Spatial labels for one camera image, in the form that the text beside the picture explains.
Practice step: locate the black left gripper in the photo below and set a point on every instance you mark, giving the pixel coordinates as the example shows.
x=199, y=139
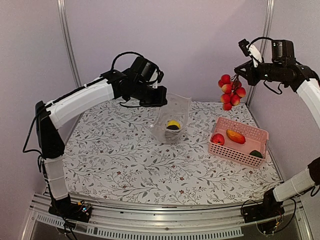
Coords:
x=161, y=100

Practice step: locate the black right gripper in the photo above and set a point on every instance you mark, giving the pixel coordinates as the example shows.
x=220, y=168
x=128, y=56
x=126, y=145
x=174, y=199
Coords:
x=249, y=75

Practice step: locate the red toy lychee bunch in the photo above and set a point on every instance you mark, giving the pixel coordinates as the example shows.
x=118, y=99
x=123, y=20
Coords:
x=232, y=90

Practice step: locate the clear zip top bag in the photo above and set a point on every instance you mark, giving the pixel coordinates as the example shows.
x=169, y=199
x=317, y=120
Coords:
x=171, y=119

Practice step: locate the yellow toy pepper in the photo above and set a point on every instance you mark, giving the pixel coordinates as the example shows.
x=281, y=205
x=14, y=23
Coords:
x=173, y=122

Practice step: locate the purple toy eggplant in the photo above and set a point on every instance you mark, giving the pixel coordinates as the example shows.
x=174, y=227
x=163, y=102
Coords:
x=173, y=127

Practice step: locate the orange toy mango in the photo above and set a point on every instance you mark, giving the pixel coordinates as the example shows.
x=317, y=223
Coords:
x=235, y=136

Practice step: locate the red toy apple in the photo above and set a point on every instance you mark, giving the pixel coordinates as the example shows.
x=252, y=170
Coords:
x=218, y=139

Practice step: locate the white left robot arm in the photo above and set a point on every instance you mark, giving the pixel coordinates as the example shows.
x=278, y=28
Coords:
x=141, y=81

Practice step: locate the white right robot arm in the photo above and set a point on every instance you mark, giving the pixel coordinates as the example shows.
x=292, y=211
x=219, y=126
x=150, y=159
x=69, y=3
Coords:
x=282, y=52

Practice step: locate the pink plastic basket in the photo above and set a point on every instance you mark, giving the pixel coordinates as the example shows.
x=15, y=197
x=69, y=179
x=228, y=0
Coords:
x=256, y=139

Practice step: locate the dark green toy avocado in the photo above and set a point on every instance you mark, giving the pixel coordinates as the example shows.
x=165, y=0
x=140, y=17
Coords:
x=256, y=154

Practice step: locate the right aluminium frame post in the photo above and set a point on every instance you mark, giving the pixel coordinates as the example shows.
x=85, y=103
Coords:
x=263, y=46

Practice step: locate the aluminium frame post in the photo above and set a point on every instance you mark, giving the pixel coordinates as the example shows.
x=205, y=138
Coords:
x=263, y=46
x=61, y=7

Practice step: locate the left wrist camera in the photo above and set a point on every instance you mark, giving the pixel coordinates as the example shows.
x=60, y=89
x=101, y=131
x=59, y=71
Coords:
x=158, y=79

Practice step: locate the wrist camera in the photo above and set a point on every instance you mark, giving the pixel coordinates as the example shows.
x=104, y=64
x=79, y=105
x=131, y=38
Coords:
x=158, y=79
x=250, y=50

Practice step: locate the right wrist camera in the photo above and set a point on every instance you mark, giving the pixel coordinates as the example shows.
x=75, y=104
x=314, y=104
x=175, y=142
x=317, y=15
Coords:
x=250, y=50

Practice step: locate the left aluminium frame post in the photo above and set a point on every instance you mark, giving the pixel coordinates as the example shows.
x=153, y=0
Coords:
x=61, y=7

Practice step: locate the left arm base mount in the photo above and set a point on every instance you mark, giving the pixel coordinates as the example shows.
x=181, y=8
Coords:
x=66, y=209

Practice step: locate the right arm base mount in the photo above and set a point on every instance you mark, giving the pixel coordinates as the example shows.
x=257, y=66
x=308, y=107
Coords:
x=261, y=211

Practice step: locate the front aluminium rail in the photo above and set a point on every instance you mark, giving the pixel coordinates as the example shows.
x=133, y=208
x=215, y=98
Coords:
x=121, y=220

